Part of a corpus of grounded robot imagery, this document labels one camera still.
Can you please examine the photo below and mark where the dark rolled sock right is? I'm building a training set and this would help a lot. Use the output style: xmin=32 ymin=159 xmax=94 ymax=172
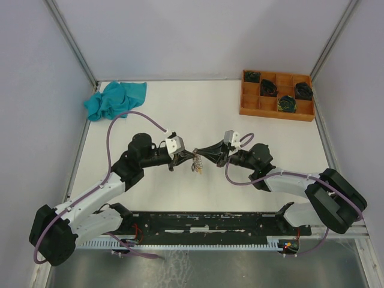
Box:
xmin=295 ymin=82 xmax=313 ymax=101

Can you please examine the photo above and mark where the purple cable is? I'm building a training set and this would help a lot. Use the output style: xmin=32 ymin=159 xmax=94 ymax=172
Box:
xmin=32 ymin=110 xmax=173 ymax=265
xmin=224 ymin=133 xmax=364 ymax=259

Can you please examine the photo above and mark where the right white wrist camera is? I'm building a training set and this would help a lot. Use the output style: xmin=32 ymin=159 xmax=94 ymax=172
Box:
xmin=223 ymin=130 xmax=241 ymax=151

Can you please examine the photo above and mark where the wooden compartment tray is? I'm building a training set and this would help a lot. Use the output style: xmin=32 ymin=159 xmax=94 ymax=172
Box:
xmin=239 ymin=70 xmax=315 ymax=122

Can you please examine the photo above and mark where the aluminium corner post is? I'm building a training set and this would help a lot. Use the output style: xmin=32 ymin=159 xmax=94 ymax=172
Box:
xmin=308 ymin=0 xmax=361 ymax=79
xmin=43 ymin=0 xmax=98 ymax=89

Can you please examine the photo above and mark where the dark rolled sock top-left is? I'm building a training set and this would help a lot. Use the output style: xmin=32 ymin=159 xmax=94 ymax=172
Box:
xmin=244 ymin=70 xmax=261 ymax=83

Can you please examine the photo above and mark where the right aluminium corner post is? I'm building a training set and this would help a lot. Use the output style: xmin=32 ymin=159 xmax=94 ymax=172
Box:
xmin=308 ymin=0 xmax=361 ymax=79

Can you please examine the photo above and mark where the teal cloth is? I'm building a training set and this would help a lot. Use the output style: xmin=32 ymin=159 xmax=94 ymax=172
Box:
xmin=83 ymin=81 xmax=147 ymax=122

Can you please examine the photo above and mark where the dark rolled sock blue-yellow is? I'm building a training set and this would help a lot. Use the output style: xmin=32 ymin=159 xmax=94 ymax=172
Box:
xmin=277 ymin=95 xmax=297 ymax=113

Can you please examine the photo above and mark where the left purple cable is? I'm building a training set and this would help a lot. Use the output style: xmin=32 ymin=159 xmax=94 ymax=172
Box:
xmin=32 ymin=110 xmax=173 ymax=265

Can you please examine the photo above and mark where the white cable duct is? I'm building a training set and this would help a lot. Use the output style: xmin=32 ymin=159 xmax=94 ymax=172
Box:
xmin=77 ymin=236 xmax=284 ymax=252

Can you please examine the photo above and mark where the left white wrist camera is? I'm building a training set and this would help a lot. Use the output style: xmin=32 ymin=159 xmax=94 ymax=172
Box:
xmin=165 ymin=132 xmax=185 ymax=158

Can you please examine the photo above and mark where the left aluminium corner post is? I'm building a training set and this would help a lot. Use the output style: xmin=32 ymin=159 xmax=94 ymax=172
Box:
xmin=43 ymin=0 xmax=98 ymax=89

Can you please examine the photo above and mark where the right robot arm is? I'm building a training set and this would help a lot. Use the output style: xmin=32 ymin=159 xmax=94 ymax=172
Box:
xmin=217 ymin=143 xmax=367 ymax=235

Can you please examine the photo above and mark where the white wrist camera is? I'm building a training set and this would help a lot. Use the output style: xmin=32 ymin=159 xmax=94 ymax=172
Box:
xmin=223 ymin=130 xmax=241 ymax=151
xmin=165 ymin=132 xmax=185 ymax=158

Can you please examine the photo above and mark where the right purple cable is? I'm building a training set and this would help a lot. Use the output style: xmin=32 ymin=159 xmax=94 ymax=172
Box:
xmin=224 ymin=133 xmax=364 ymax=259

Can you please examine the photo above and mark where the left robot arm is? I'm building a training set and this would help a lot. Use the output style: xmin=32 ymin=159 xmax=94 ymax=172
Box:
xmin=29 ymin=133 xmax=194 ymax=266

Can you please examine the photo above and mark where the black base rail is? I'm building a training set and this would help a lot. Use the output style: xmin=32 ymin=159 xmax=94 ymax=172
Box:
xmin=109 ymin=203 xmax=311 ymax=245

